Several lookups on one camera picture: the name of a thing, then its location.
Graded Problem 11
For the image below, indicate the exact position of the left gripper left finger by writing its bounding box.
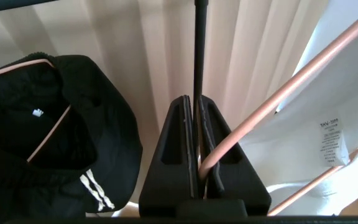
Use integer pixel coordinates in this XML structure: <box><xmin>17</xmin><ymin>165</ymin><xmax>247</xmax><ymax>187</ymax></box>
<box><xmin>139</xmin><ymin>94</ymin><xmax>199</xmax><ymax>218</ymax></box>

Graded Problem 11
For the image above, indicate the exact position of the black garment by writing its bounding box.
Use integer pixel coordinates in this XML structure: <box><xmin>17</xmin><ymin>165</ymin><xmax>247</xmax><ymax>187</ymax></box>
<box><xmin>0</xmin><ymin>52</ymin><xmax>144</xmax><ymax>219</ymax></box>

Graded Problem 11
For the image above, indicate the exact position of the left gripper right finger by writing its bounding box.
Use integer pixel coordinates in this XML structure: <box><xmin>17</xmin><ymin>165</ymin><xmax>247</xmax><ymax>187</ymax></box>
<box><xmin>198</xmin><ymin>95</ymin><xmax>272</xmax><ymax>217</ymax></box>

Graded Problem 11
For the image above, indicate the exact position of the black clothes rack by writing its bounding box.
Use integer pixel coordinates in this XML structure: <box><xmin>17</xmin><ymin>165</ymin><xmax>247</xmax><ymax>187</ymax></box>
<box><xmin>0</xmin><ymin>0</ymin><xmax>210</xmax><ymax>139</ymax></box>

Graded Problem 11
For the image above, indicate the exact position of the beige curtain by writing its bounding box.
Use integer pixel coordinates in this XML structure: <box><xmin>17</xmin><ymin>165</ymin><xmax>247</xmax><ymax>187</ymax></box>
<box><xmin>0</xmin><ymin>0</ymin><xmax>331</xmax><ymax>200</ymax></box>

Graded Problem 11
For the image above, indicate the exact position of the white garment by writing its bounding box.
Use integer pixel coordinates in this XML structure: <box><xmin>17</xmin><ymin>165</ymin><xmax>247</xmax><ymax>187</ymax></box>
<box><xmin>239</xmin><ymin>0</ymin><xmax>358</xmax><ymax>217</ymax></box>

